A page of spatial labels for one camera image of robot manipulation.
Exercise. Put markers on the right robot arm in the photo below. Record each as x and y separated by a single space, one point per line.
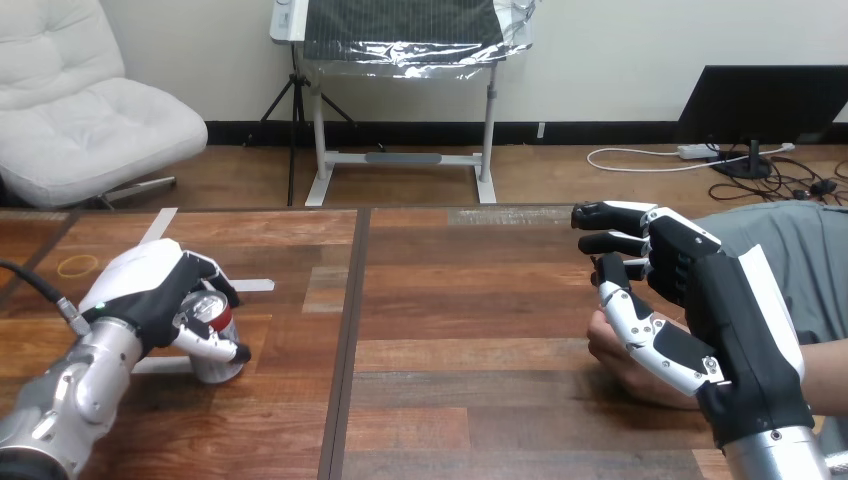
775 457

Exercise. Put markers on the black tripod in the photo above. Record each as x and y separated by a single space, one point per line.
295 112

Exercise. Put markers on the dark screen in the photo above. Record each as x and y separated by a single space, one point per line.
755 106

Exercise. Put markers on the person's hand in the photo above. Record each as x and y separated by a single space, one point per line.
623 371

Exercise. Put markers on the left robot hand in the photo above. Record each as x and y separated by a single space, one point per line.
146 285

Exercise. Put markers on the person's forearm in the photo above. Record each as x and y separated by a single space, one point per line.
825 378

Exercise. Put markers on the white power strip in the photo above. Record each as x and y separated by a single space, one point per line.
698 152

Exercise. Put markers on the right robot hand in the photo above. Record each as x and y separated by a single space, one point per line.
735 311

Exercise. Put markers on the foil sheet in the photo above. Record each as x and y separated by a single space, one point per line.
411 33

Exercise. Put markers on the white cushioned chair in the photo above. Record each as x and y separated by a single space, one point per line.
73 112

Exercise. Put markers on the red and white drink can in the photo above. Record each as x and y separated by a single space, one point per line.
215 324

